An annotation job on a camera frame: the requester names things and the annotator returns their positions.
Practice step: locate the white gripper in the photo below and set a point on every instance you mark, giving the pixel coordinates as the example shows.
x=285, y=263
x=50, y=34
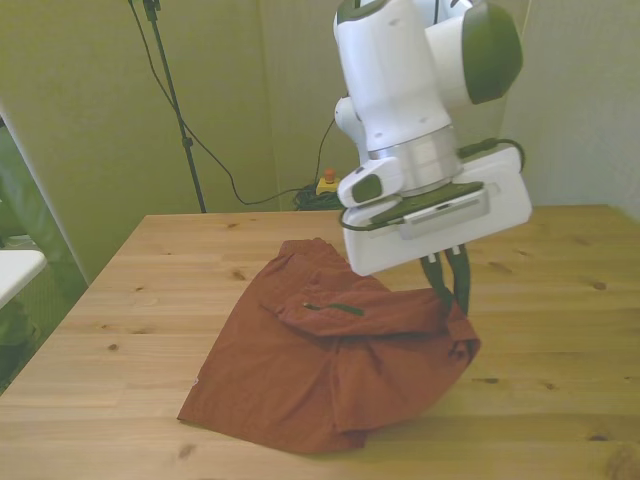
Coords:
x=380, y=247

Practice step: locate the rust orange shorts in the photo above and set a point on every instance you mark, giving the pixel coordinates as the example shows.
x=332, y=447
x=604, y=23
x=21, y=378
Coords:
x=300, y=380

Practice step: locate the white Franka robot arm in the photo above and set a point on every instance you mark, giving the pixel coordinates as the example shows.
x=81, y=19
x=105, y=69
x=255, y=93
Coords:
x=390, y=75

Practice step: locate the yellow emergency stop button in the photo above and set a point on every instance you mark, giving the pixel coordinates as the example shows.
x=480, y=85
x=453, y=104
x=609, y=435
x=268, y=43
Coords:
x=329, y=186

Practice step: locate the black tripod pole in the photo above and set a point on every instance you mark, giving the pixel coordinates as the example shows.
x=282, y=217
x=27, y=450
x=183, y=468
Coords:
x=187, y=142

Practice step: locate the white side table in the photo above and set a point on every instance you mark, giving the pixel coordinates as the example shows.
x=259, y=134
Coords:
x=17, y=272

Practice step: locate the grey wrist camera bar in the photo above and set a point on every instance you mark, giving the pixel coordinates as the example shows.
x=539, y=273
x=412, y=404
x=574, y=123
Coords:
x=445, y=212

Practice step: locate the white frame post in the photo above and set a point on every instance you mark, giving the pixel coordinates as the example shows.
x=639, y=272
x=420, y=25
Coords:
x=40, y=195

